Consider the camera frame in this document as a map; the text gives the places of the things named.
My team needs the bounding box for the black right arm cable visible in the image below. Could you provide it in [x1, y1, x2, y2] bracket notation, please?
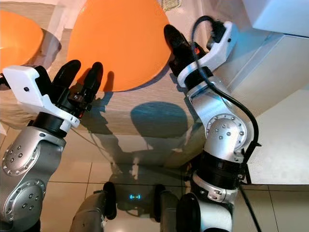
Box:
[191, 15, 264, 232]

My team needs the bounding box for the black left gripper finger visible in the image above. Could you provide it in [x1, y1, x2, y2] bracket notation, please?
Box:
[86, 62, 104, 95]
[53, 59, 82, 90]

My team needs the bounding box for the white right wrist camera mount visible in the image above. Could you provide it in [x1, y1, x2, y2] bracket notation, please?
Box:
[176, 20, 239, 88]

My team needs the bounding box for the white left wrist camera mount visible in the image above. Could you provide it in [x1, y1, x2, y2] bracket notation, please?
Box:
[2, 65, 82, 129]

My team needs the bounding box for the grey robot leg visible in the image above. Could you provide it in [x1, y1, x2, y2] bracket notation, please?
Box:
[70, 181, 116, 232]
[154, 186, 189, 232]

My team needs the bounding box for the wide orange plastic bowl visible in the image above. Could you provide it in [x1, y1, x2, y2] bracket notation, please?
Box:
[67, 0, 170, 92]

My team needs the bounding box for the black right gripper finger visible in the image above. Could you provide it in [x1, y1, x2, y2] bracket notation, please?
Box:
[163, 24, 194, 55]

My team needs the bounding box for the grey left robot leg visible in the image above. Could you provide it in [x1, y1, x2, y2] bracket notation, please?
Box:
[70, 181, 116, 232]

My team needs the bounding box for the white cabinet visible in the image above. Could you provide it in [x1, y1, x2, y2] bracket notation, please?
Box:
[241, 0, 309, 38]

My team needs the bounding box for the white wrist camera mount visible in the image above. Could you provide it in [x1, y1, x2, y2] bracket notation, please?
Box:
[176, 20, 239, 88]
[2, 65, 82, 129]

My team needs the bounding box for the deep orange plastic bowl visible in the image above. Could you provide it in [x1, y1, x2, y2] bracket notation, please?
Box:
[0, 10, 44, 69]

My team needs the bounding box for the grey right robot leg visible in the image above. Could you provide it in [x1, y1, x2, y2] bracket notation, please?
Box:
[154, 186, 189, 232]

